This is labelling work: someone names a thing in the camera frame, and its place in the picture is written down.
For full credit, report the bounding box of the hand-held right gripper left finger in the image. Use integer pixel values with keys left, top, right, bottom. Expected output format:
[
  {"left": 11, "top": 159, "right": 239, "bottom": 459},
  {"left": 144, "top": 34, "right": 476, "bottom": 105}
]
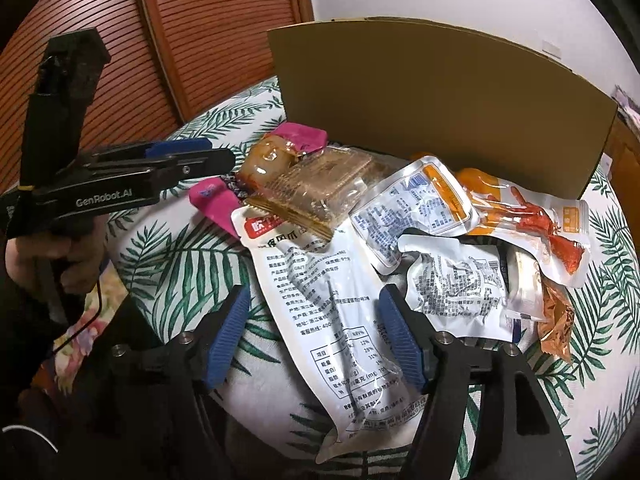
[{"left": 97, "top": 282, "right": 252, "bottom": 480}]

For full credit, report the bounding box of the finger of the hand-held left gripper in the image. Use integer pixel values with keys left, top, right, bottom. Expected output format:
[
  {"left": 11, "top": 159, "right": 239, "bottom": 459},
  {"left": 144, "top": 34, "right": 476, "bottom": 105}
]
[
  {"left": 82, "top": 136, "right": 214, "bottom": 162},
  {"left": 145, "top": 147, "right": 237, "bottom": 187}
]

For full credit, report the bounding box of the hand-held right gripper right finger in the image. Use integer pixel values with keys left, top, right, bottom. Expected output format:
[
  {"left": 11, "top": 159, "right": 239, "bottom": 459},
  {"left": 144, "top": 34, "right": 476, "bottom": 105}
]
[{"left": 377, "top": 284, "right": 576, "bottom": 480}]

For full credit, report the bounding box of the pink packet with brown snack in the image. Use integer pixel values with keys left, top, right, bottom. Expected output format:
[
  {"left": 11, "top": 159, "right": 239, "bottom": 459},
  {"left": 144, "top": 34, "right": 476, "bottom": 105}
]
[{"left": 235, "top": 121, "right": 328, "bottom": 193}]

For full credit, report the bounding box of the silver packet with blue edge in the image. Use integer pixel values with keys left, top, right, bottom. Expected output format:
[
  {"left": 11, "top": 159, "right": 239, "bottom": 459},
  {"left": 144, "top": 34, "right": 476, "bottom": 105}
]
[{"left": 397, "top": 230, "right": 526, "bottom": 346}]

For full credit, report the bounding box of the large white snack packet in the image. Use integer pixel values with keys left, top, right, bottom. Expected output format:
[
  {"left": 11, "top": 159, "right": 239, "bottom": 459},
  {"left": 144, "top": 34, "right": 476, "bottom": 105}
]
[{"left": 231, "top": 205, "right": 426, "bottom": 463}]

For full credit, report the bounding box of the clear biscuit packet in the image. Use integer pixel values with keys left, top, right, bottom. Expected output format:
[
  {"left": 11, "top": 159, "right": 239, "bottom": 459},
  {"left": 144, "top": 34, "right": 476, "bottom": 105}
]
[{"left": 243, "top": 145, "right": 376, "bottom": 241}]

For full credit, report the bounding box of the white packet with orange edge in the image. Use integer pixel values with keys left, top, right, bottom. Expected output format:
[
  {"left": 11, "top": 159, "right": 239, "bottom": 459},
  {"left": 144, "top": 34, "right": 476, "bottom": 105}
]
[{"left": 348, "top": 155, "right": 481, "bottom": 276}]

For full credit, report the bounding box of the orange-brown snack packet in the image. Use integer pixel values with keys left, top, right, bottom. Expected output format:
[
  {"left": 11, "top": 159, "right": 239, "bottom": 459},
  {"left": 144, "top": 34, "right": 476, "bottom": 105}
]
[{"left": 537, "top": 280, "right": 576, "bottom": 366}]

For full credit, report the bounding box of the orange chicken feet packet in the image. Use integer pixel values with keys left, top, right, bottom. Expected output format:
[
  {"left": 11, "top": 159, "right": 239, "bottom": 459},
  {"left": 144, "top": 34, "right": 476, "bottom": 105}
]
[{"left": 452, "top": 167, "right": 592, "bottom": 288}]

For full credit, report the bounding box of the brown cardboard box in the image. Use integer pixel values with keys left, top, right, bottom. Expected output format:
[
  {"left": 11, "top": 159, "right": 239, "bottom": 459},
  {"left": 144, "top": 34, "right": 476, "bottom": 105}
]
[{"left": 266, "top": 16, "right": 621, "bottom": 201}]

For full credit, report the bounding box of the person's left hand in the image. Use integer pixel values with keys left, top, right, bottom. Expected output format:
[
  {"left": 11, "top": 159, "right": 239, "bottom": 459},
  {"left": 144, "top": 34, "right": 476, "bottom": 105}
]
[{"left": 4, "top": 230, "right": 108, "bottom": 306}]

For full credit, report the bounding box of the leaf-print cloth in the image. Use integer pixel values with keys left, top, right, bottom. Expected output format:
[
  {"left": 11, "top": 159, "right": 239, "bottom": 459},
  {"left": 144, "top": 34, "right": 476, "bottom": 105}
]
[{"left": 100, "top": 75, "right": 640, "bottom": 480}]

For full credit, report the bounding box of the dark clothing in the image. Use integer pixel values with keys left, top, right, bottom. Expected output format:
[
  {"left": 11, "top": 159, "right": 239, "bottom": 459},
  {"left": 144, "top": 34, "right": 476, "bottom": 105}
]
[{"left": 0, "top": 285, "right": 126, "bottom": 480}]

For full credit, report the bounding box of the wooden cabinet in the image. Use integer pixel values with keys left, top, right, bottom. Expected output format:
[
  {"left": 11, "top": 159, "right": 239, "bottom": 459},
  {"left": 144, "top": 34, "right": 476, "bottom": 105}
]
[{"left": 602, "top": 115, "right": 640, "bottom": 201}]

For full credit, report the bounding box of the folded floral cloth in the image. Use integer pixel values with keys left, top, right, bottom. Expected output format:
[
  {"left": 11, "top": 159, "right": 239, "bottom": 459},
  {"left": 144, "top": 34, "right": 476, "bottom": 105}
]
[{"left": 610, "top": 85, "right": 640, "bottom": 121}]

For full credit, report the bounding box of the thin black cable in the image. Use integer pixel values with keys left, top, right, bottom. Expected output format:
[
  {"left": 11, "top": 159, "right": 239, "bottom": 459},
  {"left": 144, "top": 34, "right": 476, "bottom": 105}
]
[{"left": 47, "top": 275, "right": 106, "bottom": 358}]

